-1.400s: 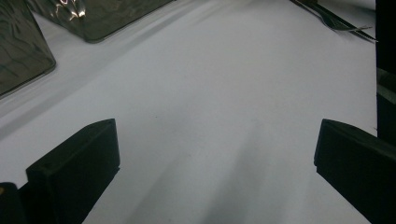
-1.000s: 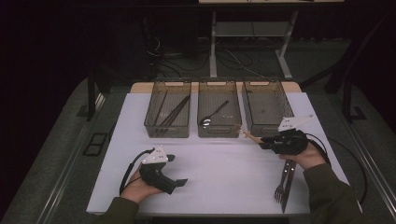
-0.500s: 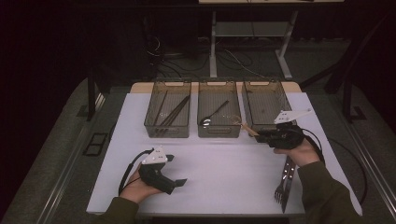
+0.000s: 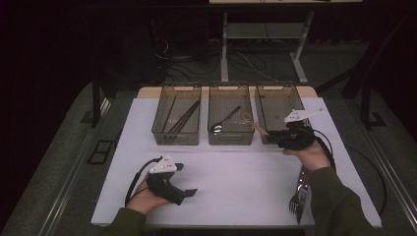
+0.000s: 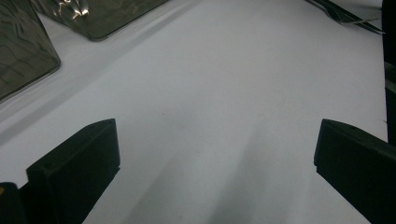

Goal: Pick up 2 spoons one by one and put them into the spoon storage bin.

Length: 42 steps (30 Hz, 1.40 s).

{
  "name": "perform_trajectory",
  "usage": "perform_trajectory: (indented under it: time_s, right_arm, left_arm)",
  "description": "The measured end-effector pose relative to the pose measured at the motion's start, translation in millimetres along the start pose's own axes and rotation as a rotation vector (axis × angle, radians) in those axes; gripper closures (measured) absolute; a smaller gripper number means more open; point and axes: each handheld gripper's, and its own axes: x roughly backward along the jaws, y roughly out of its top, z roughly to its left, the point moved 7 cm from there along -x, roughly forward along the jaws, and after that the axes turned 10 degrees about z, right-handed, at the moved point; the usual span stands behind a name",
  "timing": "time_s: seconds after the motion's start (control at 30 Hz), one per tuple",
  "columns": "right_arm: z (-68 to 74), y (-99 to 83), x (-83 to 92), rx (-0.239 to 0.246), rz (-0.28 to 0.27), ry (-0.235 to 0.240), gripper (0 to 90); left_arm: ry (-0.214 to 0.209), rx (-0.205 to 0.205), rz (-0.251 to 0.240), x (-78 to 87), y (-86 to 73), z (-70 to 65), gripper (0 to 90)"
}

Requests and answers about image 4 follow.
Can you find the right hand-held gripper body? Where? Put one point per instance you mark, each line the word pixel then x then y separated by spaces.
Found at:
pixel 298 137

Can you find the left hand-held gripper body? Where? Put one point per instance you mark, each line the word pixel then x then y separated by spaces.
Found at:
pixel 162 187

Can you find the amber plastic spoon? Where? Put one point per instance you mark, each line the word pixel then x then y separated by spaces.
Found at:
pixel 261 129

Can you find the translucent brown plastic bin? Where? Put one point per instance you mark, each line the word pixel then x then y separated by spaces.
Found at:
pixel 193 139
pixel 275 105
pixel 223 98

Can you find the black chopstick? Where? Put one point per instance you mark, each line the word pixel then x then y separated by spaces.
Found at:
pixel 187 118
pixel 190 110

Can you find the person's left hand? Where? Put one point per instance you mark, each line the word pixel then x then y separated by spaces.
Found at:
pixel 144 201

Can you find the person's right hand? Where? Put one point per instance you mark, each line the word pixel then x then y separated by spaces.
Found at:
pixel 311 157

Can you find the white table sheet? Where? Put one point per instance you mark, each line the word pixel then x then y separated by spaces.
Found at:
pixel 229 203

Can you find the black stand frame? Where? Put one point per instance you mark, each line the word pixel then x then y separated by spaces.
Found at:
pixel 367 98

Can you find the aluminium rail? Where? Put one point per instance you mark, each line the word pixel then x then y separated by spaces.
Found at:
pixel 75 167
pixel 390 170

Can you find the black stand post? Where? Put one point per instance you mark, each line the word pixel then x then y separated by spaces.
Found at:
pixel 96 101

